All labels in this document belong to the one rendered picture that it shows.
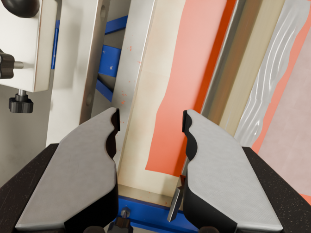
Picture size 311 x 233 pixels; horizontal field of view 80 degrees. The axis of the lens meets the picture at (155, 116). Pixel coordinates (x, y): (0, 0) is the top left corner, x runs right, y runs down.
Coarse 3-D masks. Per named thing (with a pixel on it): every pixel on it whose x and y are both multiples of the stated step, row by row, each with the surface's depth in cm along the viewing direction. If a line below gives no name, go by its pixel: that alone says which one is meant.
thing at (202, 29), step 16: (192, 0) 33; (208, 0) 33; (224, 0) 32; (192, 16) 33; (208, 16) 33; (224, 16) 33; (192, 32) 34; (208, 32) 34; (224, 32) 34; (304, 32) 33; (176, 48) 35; (192, 48) 34; (208, 48) 34; (304, 48) 34; (176, 64) 35; (192, 64) 35; (208, 64) 35; (288, 64) 34; (304, 64) 34; (192, 80) 36; (208, 80) 36; (288, 80) 35; (304, 80) 35; (272, 96) 36; (288, 96) 36; (304, 96) 36
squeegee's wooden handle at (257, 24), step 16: (256, 0) 25; (272, 0) 23; (256, 16) 24; (272, 16) 23; (240, 32) 28; (256, 32) 24; (272, 32) 24; (240, 48) 26; (256, 48) 24; (240, 64) 25; (256, 64) 25; (224, 80) 29; (240, 80) 25; (224, 96) 27; (240, 96) 26; (224, 112) 27; (240, 112) 26; (224, 128) 27
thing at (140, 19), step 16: (144, 0) 30; (128, 16) 31; (144, 16) 30; (128, 32) 31; (144, 32) 31; (128, 48) 32; (144, 48) 32; (128, 64) 32; (128, 80) 33; (112, 96) 34; (128, 96) 34; (128, 112) 34; (128, 128) 38; (128, 192) 40; (144, 192) 41
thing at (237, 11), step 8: (240, 0) 29; (240, 8) 29; (232, 16) 29; (240, 16) 29; (232, 24) 30; (232, 32) 30; (224, 40) 30; (232, 40) 30; (224, 48) 30; (224, 56) 31; (216, 64) 31; (224, 64) 31; (216, 72) 31; (216, 80) 32; (208, 88) 32; (216, 88) 32; (208, 96) 32; (208, 104) 33; (200, 112) 34; (208, 112) 33; (184, 168) 36
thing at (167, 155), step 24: (168, 96) 37; (192, 96) 37; (168, 120) 38; (264, 120) 37; (288, 120) 37; (168, 144) 39; (264, 144) 38; (288, 144) 38; (168, 168) 40; (288, 168) 39
